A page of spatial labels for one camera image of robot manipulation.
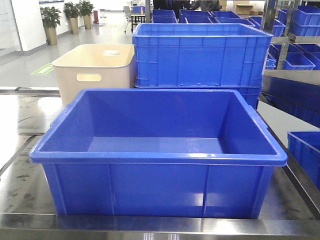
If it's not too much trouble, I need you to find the large blue bin front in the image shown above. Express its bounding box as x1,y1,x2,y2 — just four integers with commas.
29,88,288,219

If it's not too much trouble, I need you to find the beige plastic bin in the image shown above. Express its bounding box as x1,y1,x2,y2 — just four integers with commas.
51,44,136,106

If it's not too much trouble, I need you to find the blue bin right edge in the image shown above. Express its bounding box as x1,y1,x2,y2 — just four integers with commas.
287,130,320,189

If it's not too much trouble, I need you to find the large blue crate rear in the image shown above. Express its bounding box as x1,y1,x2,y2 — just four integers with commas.
132,23,272,107

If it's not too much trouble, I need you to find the steel shelving with blue bins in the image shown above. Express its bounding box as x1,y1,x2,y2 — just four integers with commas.
152,0,320,128

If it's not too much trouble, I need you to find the potted plant gold pot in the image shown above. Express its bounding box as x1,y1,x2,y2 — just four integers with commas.
40,6,62,46

